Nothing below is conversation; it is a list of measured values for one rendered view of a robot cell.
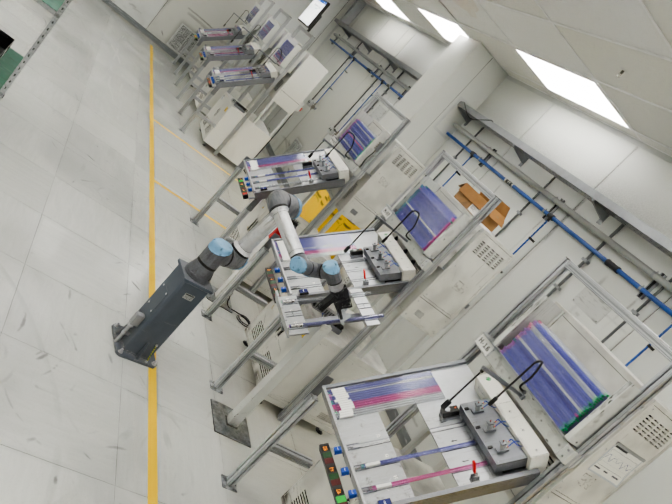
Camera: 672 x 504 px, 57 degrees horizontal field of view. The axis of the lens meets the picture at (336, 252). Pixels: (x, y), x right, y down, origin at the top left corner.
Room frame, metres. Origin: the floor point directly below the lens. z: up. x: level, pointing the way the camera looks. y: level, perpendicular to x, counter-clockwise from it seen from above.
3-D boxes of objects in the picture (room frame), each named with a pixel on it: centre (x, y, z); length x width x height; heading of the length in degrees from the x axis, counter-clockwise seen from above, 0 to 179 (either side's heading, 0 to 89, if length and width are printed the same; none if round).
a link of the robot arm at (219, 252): (3.04, 0.44, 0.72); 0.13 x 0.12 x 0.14; 152
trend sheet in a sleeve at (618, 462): (2.49, -1.43, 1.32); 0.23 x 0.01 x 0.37; 121
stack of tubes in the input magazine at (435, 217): (3.84, -0.29, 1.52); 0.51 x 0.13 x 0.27; 31
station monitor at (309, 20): (7.91, 2.19, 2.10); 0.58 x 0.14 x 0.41; 31
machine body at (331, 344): (3.96, -0.36, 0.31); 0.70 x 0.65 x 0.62; 31
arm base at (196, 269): (3.03, 0.45, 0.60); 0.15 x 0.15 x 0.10
